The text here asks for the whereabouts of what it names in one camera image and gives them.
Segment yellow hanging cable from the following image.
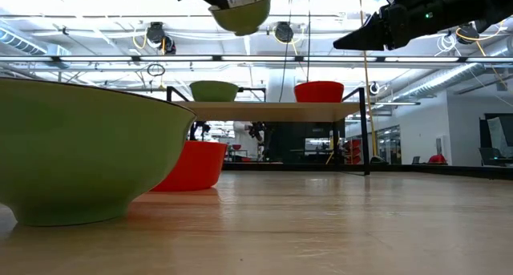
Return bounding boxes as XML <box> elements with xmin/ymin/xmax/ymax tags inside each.
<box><xmin>357</xmin><ymin>0</ymin><xmax>380</xmax><ymax>164</ymax></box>

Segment silver ceiling air duct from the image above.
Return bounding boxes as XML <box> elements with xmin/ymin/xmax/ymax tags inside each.
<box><xmin>0</xmin><ymin>26</ymin><xmax>49</xmax><ymax>58</ymax></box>
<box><xmin>394</xmin><ymin>62</ymin><xmax>513</xmax><ymax>103</ymax></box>

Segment red plastic mini bowl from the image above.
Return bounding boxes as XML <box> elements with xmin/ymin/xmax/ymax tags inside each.
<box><xmin>295</xmin><ymin>84</ymin><xmax>345</xmax><ymax>103</ymax></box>
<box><xmin>151</xmin><ymin>140</ymin><xmax>228</xmax><ymax>193</ymax></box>
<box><xmin>293</xmin><ymin>80</ymin><xmax>345</xmax><ymax>87</ymax></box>

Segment green bowl floral inside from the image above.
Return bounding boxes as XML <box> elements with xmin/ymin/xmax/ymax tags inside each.
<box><xmin>0</xmin><ymin>77</ymin><xmax>197</xmax><ymax>228</ymax></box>
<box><xmin>208</xmin><ymin>0</ymin><xmax>274</xmax><ymax>37</ymax></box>
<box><xmin>189</xmin><ymin>80</ymin><xmax>240</xmax><ymax>103</ymax></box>

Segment black aluminium extrusion frame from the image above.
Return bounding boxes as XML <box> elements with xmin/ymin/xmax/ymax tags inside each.
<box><xmin>222</xmin><ymin>162</ymin><xmax>513</xmax><ymax>180</ymax></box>

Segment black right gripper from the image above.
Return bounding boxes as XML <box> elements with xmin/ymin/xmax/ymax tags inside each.
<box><xmin>333</xmin><ymin>0</ymin><xmax>456</xmax><ymax>51</ymax></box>

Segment wooden shelf riser black legs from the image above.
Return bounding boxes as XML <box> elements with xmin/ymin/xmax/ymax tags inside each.
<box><xmin>166</xmin><ymin>85</ymin><xmax>372</xmax><ymax>176</ymax></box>

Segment black ceiling cable reel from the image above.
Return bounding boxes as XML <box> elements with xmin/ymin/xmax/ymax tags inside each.
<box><xmin>456</xmin><ymin>22</ymin><xmax>481</xmax><ymax>46</ymax></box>
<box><xmin>146</xmin><ymin>21</ymin><xmax>177</xmax><ymax>55</ymax></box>
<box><xmin>274</xmin><ymin>21</ymin><xmax>296</xmax><ymax>44</ymax></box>

